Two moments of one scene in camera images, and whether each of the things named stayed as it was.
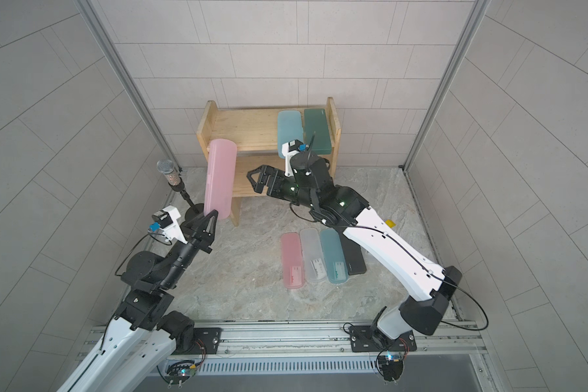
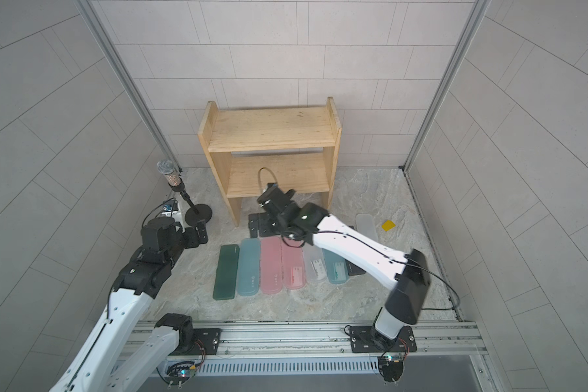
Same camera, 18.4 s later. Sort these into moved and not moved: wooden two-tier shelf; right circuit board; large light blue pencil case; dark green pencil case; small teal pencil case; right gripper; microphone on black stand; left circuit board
Moved: right gripper; large light blue pencil case; dark green pencil case
Not moved: small teal pencil case; microphone on black stand; right circuit board; wooden two-tier shelf; left circuit board
